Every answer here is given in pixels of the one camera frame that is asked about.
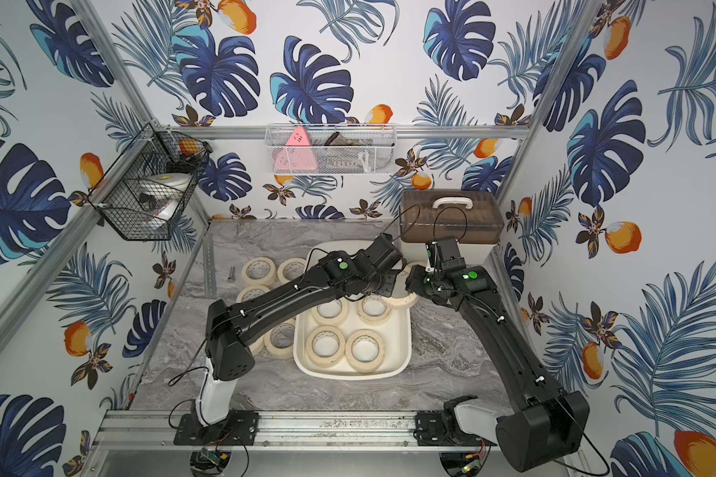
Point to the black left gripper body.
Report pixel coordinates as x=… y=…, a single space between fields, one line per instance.
x=391 y=283

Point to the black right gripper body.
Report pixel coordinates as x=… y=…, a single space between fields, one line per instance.
x=424 y=282

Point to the cream tape roll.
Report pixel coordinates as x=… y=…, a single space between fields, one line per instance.
x=400 y=297
x=279 y=341
x=373 y=311
x=251 y=292
x=365 y=351
x=333 y=313
x=414 y=265
x=260 y=271
x=325 y=346

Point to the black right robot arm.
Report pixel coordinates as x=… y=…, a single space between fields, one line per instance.
x=547 y=422

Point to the brown lidded storage case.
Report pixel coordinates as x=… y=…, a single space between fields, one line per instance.
x=471 y=217

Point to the white plastic storage tray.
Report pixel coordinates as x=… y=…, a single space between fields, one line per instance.
x=396 y=333

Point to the pink triangle in basket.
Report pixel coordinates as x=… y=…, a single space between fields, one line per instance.
x=296 y=156

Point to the white object in black basket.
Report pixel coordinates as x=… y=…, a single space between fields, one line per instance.
x=159 y=196

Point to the white mesh wall basket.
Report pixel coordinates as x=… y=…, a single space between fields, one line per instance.
x=342 y=149

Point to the perforated metal DIN rail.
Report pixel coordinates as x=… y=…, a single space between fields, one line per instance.
x=210 y=280

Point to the black wire basket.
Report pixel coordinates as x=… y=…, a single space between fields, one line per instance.
x=151 y=152

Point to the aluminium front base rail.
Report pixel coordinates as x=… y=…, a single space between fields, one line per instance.
x=279 y=431

